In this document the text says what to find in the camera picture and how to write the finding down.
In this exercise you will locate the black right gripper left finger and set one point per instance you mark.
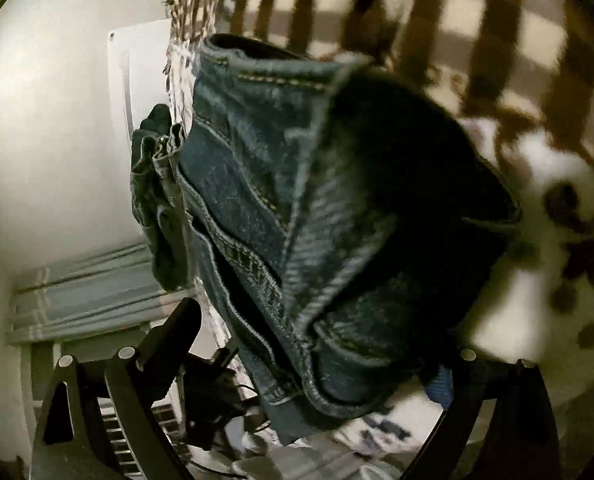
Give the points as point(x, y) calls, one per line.
point(71, 441)

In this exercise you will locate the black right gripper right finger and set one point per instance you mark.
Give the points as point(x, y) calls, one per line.
point(521, 440)

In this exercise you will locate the dark blue denim jeans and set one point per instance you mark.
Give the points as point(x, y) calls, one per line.
point(343, 225)

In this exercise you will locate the green striped curtain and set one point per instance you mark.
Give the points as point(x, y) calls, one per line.
point(88, 296)

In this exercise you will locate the dark green folded blanket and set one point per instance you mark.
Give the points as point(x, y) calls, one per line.
point(156, 198)

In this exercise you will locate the floral bed blanket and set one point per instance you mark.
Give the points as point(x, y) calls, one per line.
point(518, 76)

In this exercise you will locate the white bed headboard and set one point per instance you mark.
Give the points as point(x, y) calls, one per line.
point(136, 59)

